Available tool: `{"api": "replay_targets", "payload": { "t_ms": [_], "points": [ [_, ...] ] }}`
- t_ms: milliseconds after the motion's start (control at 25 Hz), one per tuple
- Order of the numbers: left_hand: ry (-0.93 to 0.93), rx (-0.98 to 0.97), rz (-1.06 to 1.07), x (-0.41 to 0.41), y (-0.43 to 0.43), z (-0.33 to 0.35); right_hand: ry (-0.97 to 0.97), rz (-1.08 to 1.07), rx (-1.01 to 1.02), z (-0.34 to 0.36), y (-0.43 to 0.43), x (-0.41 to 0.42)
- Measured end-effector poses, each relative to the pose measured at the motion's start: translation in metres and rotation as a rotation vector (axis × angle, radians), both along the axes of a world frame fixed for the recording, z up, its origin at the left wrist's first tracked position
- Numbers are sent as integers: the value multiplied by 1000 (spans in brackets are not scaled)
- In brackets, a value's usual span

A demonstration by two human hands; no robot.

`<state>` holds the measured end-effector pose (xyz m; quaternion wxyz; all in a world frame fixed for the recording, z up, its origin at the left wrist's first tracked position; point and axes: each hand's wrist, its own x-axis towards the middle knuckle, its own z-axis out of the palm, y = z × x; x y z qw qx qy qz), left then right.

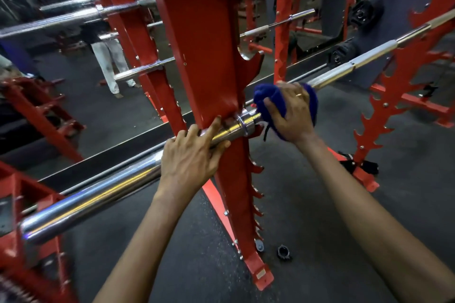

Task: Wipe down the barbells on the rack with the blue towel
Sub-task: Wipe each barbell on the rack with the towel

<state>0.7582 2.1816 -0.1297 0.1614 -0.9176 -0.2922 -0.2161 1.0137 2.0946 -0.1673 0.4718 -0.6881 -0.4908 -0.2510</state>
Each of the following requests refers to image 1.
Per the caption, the person's left hand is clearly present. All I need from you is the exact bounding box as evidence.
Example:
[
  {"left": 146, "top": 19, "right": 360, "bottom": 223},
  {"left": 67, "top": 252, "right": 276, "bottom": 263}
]
[{"left": 156, "top": 116, "right": 232, "bottom": 201}]

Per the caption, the person's right hand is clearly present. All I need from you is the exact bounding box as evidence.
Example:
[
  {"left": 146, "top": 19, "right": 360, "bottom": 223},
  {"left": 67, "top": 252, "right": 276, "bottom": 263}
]
[{"left": 263, "top": 81, "right": 319, "bottom": 146}]

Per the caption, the blue cleaning cloth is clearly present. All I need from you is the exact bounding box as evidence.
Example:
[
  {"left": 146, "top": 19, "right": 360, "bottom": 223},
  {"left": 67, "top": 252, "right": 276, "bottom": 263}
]
[{"left": 253, "top": 83, "right": 319, "bottom": 142}]

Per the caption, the person's left forearm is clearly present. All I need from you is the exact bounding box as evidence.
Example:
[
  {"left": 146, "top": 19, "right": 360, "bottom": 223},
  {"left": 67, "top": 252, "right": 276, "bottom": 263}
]
[{"left": 92, "top": 182, "right": 201, "bottom": 303}]

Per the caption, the person's right forearm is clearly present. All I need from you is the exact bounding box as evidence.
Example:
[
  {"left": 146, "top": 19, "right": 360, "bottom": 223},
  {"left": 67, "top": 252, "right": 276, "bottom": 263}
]
[{"left": 294, "top": 134, "right": 455, "bottom": 303}]

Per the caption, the black weight plate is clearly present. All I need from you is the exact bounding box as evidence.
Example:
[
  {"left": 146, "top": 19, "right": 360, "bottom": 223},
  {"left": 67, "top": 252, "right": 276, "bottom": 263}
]
[
  {"left": 349, "top": 0, "right": 385, "bottom": 29},
  {"left": 328, "top": 42, "right": 358, "bottom": 66}
]

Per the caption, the black floor clamp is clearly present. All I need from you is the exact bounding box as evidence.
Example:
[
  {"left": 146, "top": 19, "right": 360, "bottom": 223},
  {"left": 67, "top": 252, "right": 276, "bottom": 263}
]
[{"left": 338, "top": 151, "right": 379, "bottom": 176}]

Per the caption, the red toothed rack upright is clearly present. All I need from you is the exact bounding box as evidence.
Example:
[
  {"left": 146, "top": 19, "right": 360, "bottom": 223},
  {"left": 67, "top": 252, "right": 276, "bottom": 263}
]
[{"left": 327, "top": 0, "right": 455, "bottom": 193}]

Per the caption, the black barbell collar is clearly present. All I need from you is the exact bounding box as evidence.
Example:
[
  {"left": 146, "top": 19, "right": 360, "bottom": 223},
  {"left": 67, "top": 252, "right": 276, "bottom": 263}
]
[{"left": 277, "top": 244, "right": 293, "bottom": 262}]

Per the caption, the red plate storage frame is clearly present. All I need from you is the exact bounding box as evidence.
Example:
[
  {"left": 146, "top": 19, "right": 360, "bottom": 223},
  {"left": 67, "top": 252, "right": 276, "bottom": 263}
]
[{"left": 0, "top": 161, "right": 79, "bottom": 303}]

